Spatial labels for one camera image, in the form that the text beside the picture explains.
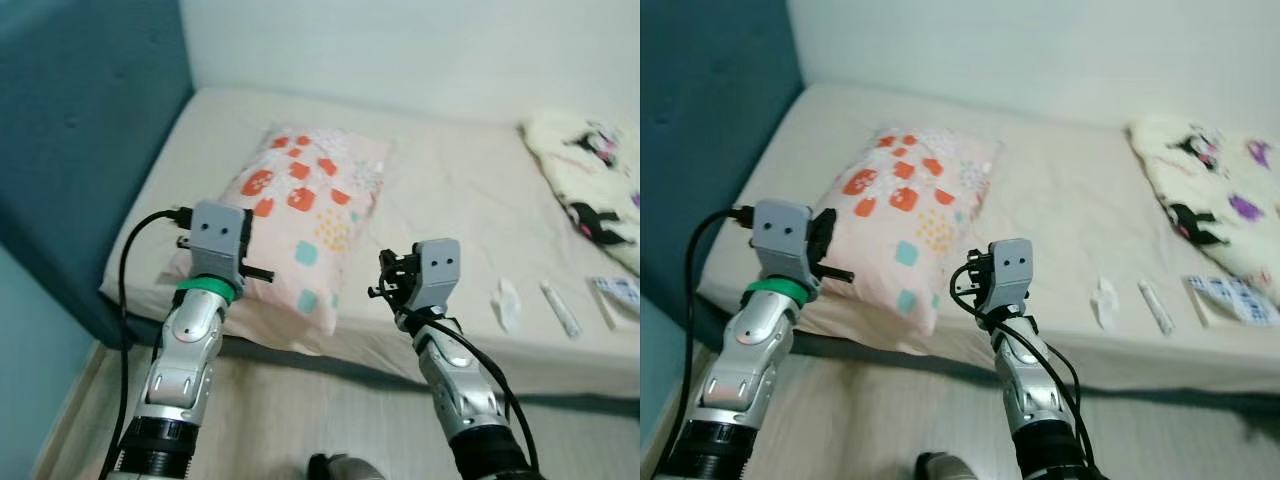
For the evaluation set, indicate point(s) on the teal bed base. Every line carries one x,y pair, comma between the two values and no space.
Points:
580,403
1200,400

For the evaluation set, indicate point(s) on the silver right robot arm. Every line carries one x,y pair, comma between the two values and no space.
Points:
1030,390
460,380

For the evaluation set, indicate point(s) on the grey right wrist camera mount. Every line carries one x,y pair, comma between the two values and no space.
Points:
1010,268
438,270

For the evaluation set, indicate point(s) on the mattress with cream sheet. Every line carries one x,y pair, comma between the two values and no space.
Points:
1060,190
450,190

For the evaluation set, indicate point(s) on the pink patterned pillow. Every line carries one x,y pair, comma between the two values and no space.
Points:
900,220
300,210

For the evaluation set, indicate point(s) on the teal upholstered headboard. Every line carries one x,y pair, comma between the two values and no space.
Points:
80,130
700,130

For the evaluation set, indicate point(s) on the white tissue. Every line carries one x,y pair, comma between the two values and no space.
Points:
1106,303
507,305

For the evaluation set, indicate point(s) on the grey robot foot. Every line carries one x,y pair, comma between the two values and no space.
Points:
345,468
950,468

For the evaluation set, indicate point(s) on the book with blue checked cover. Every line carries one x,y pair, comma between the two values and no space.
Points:
620,295
1235,300

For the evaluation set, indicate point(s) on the cream cartoon print blanket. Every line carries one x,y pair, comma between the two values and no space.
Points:
1200,200
590,170

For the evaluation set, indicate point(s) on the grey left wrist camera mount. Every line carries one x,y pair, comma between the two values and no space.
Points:
780,230
215,235

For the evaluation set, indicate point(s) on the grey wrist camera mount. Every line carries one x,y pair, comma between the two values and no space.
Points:
215,235
438,270
780,230
1010,268

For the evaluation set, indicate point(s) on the white tube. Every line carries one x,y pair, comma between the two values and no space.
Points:
560,310
1156,308

